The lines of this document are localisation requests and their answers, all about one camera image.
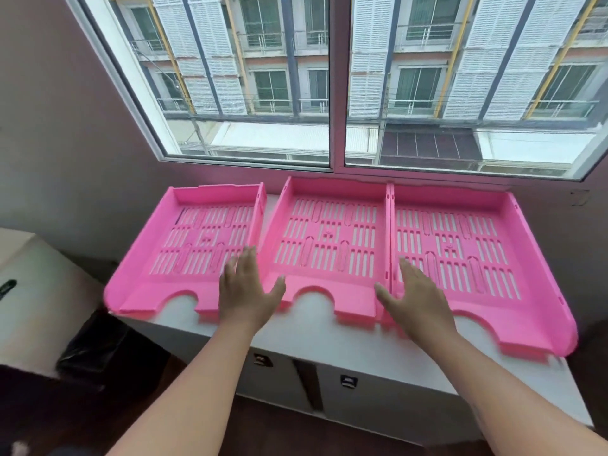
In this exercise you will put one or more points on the white louvered building outside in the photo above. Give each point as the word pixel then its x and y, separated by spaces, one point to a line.
pixel 494 56

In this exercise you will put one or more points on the person's left forearm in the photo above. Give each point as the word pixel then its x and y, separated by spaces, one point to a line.
pixel 199 394

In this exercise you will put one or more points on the small black object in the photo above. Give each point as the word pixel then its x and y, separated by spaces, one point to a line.
pixel 6 288

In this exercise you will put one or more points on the black cabinet door lock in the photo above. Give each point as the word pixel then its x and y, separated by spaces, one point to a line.
pixel 348 381
pixel 262 360

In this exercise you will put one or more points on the person's right forearm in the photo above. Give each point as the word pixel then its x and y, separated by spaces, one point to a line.
pixel 503 398

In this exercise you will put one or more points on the person's right thumb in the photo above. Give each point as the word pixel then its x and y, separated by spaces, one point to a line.
pixel 387 298

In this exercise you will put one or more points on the pink plastic paper tray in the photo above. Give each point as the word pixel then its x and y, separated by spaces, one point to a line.
pixel 190 242
pixel 327 242
pixel 475 251

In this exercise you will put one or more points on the person's left thumb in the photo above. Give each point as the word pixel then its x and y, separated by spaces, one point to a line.
pixel 277 290

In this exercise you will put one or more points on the white window frame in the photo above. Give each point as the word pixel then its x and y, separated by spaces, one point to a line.
pixel 337 85

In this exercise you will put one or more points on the white box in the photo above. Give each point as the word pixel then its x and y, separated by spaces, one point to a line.
pixel 42 299

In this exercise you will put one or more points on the person's left hand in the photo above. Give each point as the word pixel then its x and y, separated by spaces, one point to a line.
pixel 244 299

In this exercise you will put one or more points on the black trash bag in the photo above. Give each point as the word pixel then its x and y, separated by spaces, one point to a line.
pixel 102 346

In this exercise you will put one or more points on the person's right hand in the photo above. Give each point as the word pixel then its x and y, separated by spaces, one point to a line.
pixel 420 306

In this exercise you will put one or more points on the white low cabinet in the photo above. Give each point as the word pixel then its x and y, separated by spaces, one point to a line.
pixel 370 365

